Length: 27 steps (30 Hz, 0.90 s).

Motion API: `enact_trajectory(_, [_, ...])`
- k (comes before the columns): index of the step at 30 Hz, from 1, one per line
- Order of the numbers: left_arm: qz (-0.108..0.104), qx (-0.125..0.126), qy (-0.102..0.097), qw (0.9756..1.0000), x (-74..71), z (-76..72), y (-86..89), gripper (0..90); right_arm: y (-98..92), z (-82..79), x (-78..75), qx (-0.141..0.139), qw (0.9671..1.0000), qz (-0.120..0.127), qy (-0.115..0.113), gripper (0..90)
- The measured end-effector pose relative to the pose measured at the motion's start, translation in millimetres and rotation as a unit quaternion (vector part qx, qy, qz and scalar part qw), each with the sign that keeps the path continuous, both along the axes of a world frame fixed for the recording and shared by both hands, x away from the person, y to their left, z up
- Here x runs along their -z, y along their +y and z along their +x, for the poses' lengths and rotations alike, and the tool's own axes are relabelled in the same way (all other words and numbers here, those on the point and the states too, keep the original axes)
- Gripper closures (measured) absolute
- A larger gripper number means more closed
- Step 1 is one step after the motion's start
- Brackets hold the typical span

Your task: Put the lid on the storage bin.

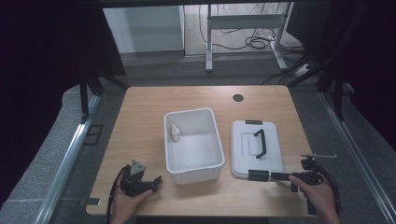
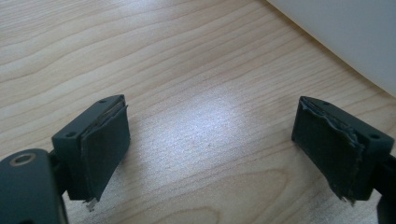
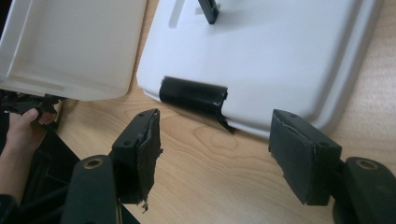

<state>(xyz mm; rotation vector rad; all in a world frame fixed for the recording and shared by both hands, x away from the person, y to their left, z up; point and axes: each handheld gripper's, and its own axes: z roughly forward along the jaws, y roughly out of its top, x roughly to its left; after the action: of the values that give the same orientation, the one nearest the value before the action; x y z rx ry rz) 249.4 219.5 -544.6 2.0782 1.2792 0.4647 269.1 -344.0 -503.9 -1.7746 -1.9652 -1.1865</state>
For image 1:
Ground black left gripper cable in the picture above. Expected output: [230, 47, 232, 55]
[106, 165, 130, 224]

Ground aluminium rail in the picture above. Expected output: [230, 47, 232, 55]
[318, 91, 396, 217]
[35, 94, 103, 224]

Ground black stand legs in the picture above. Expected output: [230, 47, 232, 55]
[286, 54, 354, 123]
[78, 74, 130, 123]

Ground black floor cables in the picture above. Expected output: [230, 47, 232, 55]
[197, 3, 307, 63]

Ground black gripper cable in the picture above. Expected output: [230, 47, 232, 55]
[106, 165, 130, 224]
[316, 163, 343, 217]

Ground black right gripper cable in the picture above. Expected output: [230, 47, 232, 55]
[316, 163, 343, 217]

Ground black curtain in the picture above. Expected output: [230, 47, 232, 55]
[285, 0, 396, 152]
[0, 0, 127, 209]

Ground small white bottle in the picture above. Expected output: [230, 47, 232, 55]
[170, 123, 181, 143]

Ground white cabinet panel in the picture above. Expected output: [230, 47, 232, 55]
[102, 5, 185, 54]

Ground white power strip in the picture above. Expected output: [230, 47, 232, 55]
[293, 63, 313, 78]

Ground white plastic storage box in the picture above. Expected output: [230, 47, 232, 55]
[163, 107, 226, 186]

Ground grey metal desk frame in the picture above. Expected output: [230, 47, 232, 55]
[205, 2, 294, 73]

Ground person's left hand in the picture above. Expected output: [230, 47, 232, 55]
[109, 188, 154, 222]

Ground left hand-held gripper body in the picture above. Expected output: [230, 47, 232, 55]
[120, 159, 157, 198]

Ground grey lid with black handle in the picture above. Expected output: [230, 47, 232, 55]
[230, 119, 285, 183]

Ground person's right hand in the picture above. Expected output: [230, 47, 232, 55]
[288, 174, 340, 218]

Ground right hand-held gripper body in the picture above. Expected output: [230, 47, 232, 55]
[290, 153, 338, 194]

